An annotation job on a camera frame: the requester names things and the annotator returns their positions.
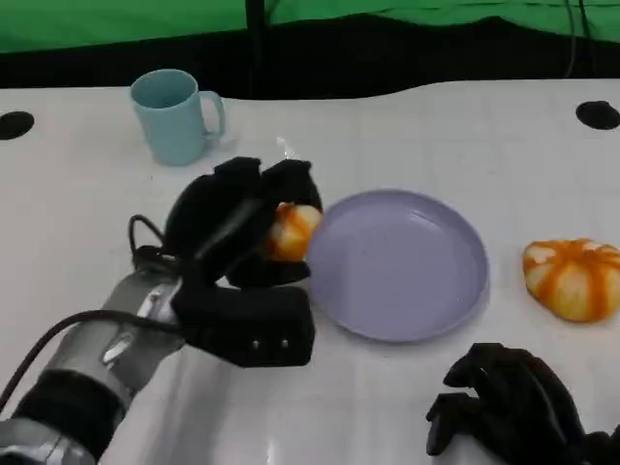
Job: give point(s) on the lilac plate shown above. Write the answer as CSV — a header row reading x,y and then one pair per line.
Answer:
x,y
402,266

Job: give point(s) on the orange and white bread roll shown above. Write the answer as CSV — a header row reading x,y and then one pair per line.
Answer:
x,y
293,232
574,278

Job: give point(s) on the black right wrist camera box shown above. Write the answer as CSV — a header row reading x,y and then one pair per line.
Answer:
x,y
605,448

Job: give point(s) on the pale green mug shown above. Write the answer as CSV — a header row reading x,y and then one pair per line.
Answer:
x,y
169,118

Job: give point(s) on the black round table grommet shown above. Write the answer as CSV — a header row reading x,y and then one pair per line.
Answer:
x,y
598,114
14,125

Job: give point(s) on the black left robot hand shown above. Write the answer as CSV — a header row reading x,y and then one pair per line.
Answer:
x,y
213,213

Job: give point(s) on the green cloth backdrop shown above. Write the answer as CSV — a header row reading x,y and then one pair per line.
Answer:
x,y
121,19

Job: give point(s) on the black upright pole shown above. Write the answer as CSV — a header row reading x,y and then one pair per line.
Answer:
x,y
255,43

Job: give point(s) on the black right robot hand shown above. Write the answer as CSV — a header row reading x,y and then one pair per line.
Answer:
x,y
523,407

